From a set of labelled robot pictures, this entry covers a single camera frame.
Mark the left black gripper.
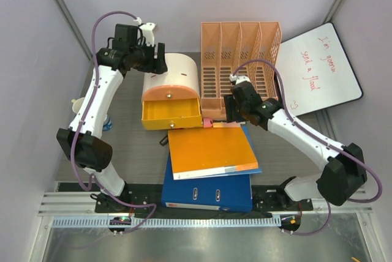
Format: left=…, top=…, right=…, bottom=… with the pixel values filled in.
left=130, top=40, right=168, bottom=75

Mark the white arched drawer cabinet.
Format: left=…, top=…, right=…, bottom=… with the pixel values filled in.
left=141, top=53, right=200, bottom=114

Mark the orange desk file organizer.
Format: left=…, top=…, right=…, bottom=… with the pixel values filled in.
left=201, top=21, right=282, bottom=121

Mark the yellow cabinet drawer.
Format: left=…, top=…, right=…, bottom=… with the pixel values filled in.
left=141, top=98, right=202, bottom=130

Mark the orange folder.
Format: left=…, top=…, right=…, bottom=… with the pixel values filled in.
left=168, top=124, right=262, bottom=181

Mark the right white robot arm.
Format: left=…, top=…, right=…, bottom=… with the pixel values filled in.
left=224, top=81, right=367, bottom=210

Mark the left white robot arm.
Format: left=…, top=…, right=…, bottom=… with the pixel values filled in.
left=56, top=41, right=167, bottom=212

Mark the small blue-label bottle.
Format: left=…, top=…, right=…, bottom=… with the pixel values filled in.
left=102, top=115, right=113, bottom=132

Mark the white dry-erase board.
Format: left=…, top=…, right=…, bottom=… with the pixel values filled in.
left=276, top=23, right=363, bottom=116

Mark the black binder clip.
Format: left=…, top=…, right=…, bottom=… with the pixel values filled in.
left=159, top=137, right=168, bottom=146

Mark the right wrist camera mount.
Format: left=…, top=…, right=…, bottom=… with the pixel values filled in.
left=229, top=74, right=251, bottom=86

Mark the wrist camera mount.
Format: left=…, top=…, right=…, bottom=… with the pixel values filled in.
left=133, top=17, right=158, bottom=47
left=229, top=74, right=251, bottom=86

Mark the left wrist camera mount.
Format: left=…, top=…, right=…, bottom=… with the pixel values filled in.
left=133, top=17, right=158, bottom=47

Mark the blue ring binder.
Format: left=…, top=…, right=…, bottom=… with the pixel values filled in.
left=161, top=124, right=262, bottom=212

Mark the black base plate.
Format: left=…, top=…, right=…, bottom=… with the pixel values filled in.
left=94, top=190, right=314, bottom=214

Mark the perforated cable tray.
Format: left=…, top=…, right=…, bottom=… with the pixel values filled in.
left=51, top=215, right=281, bottom=229

